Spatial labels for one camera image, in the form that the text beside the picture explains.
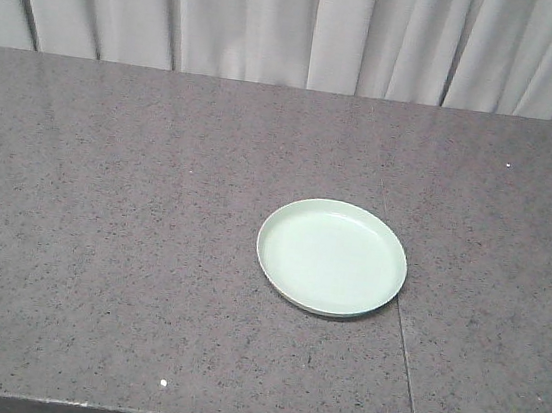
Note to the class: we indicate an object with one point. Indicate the light green round plate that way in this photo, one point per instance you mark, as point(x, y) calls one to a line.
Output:
point(331, 258)

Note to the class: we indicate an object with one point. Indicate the white pleated curtain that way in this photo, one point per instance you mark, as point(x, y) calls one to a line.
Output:
point(486, 55)

